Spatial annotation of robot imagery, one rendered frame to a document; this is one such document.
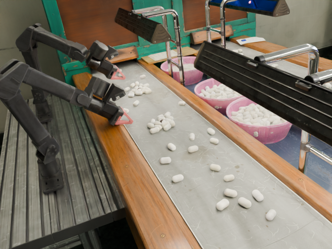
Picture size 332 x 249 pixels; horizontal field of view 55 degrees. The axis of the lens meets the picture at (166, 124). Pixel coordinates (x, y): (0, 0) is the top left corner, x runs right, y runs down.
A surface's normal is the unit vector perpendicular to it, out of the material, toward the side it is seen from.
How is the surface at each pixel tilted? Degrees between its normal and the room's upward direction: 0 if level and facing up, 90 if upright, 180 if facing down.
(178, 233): 0
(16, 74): 90
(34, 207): 0
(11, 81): 90
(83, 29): 90
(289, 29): 90
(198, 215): 0
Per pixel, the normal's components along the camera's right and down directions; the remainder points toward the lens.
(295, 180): -0.12, -0.87
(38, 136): 0.56, 0.18
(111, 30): 0.36, 0.40
